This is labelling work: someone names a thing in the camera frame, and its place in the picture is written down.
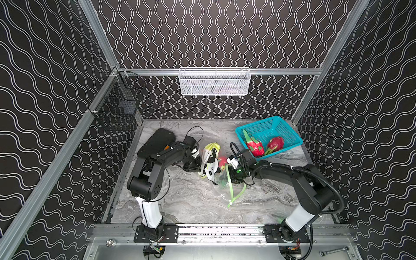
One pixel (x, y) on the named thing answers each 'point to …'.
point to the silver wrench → (323, 253)
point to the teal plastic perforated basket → (265, 130)
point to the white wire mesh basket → (212, 81)
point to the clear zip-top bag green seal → (226, 188)
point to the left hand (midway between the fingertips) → (205, 170)
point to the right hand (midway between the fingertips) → (222, 179)
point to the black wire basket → (118, 103)
